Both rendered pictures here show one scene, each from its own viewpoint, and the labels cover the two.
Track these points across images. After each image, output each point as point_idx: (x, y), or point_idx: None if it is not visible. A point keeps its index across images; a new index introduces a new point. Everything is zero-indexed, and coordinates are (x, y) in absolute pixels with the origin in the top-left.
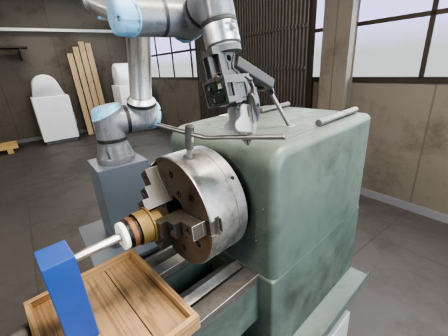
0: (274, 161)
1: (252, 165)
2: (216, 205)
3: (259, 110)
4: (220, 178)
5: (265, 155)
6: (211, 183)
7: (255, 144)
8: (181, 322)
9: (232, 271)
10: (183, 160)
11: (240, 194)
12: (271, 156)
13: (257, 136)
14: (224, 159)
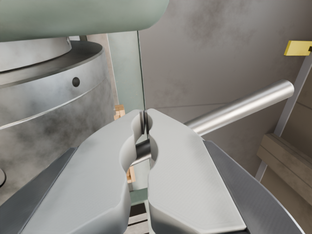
0: (160, 14)
1: (87, 34)
2: (108, 122)
3: (250, 178)
4: (76, 114)
5: (123, 14)
6: (85, 136)
7: None
8: (114, 118)
9: (77, 39)
10: (4, 194)
11: (98, 68)
12: (147, 10)
13: (203, 134)
14: (14, 87)
